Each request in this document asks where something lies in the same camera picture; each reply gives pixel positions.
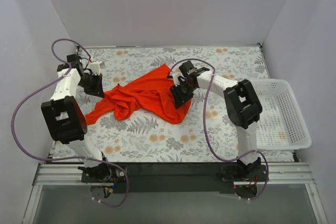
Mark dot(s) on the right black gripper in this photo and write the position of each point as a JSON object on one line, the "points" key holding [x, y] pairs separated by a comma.
{"points": [[180, 93]]}

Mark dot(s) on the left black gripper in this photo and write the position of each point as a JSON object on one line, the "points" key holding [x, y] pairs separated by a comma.
{"points": [[94, 85]]}

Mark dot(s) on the orange t shirt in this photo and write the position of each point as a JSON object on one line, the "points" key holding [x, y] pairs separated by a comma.
{"points": [[150, 92]]}

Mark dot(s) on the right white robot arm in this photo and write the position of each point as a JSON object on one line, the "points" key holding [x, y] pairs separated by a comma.
{"points": [[243, 110]]}

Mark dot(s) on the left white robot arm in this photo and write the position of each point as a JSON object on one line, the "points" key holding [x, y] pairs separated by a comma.
{"points": [[65, 120]]}

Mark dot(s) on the floral table mat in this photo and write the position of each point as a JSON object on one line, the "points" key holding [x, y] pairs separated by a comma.
{"points": [[144, 137]]}

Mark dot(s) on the white plastic basket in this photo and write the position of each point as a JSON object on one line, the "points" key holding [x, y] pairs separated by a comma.
{"points": [[281, 125]]}

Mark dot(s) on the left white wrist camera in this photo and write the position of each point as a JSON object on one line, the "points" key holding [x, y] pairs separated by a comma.
{"points": [[96, 67]]}

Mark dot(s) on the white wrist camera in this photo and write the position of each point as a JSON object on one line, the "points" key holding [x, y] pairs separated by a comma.
{"points": [[174, 76], [96, 67]]}

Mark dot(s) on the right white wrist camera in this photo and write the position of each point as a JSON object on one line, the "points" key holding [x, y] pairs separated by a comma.
{"points": [[174, 76]]}

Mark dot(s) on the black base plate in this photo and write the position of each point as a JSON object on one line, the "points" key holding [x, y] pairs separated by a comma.
{"points": [[176, 177]]}

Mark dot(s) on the aluminium frame rail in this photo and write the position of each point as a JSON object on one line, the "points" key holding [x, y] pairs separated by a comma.
{"points": [[69, 174]]}

